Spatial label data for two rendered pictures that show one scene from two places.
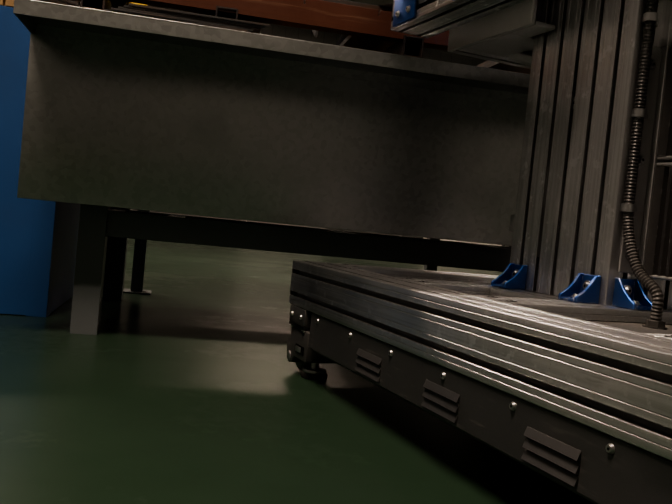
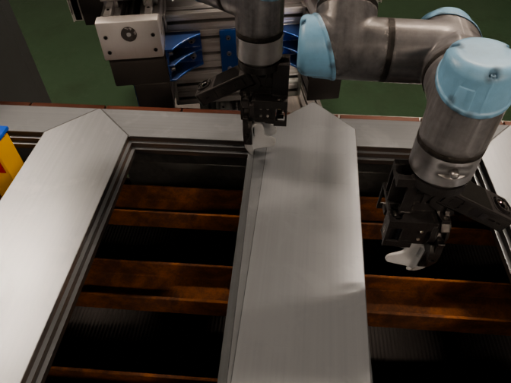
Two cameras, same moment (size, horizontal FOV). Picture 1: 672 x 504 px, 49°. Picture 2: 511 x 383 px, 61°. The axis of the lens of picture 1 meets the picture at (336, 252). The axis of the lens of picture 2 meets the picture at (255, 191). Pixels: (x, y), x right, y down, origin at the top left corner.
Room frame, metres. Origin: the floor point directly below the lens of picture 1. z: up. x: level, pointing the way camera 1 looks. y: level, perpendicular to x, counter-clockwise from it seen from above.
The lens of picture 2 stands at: (2.59, 0.00, 1.42)
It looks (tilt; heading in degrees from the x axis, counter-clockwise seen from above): 47 degrees down; 197
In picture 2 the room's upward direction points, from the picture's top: 1 degrees counter-clockwise
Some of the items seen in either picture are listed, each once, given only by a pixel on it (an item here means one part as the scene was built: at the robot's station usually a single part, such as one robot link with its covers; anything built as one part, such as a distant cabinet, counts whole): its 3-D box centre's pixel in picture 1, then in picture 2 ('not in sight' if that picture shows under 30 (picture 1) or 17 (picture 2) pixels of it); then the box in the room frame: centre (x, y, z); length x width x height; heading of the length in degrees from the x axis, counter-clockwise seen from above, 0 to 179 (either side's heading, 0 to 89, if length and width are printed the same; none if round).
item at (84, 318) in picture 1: (97, 189); not in sight; (1.72, 0.57, 0.34); 0.06 x 0.06 x 0.68; 12
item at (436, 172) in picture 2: not in sight; (445, 158); (2.16, 0.11, 1.08); 0.08 x 0.08 x 0.05
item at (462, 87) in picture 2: not in sight; (466, 99); (2.16, 0.10, 1.16); 0.09 x 0.08 x 0.11; 9
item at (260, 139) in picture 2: not in sight; (260, 140); (1.98, -0.17, 0.89); 0.06 x 0.03 x 0.09; 102
